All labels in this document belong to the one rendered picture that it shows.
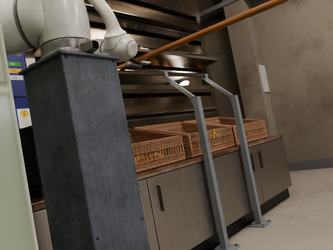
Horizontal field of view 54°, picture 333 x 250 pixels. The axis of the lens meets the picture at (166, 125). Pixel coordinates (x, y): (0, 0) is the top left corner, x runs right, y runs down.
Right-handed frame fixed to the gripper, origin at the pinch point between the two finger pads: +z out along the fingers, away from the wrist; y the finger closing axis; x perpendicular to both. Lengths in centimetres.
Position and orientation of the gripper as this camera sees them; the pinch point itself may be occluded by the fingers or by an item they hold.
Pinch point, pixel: (144, 56)
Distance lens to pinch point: 184.5
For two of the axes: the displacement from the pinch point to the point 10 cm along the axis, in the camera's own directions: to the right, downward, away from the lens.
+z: 6.4, -0.8, 7.7
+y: 1.9, 9.8, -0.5
